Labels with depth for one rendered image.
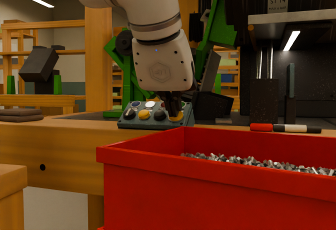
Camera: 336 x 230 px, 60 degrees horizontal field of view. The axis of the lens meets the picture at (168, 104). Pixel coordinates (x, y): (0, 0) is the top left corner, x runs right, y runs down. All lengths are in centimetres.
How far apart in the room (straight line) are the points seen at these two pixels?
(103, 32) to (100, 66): 15
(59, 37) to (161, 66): 1246
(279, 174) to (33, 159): 62
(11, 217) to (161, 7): 42
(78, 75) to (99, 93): 1101
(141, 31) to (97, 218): 114
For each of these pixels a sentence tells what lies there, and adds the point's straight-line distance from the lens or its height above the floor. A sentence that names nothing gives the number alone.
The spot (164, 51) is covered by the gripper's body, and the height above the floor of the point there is 105.
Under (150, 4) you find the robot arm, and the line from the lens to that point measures 44.
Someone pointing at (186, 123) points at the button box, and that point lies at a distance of 59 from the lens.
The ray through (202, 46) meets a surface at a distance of 78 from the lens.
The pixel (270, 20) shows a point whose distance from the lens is 62.
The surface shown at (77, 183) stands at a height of 77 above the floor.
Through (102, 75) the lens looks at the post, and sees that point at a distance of 134.
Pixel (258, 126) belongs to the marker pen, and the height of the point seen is 91.
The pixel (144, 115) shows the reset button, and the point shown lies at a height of 93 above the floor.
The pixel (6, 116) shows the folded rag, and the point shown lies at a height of 91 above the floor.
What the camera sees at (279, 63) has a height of 106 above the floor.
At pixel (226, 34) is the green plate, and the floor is 113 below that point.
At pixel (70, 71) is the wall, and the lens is 1253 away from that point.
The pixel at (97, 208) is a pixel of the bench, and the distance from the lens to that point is 147.
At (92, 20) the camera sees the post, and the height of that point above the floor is 129.
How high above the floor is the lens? 99
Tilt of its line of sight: 3 degrees down
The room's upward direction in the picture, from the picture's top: straight up
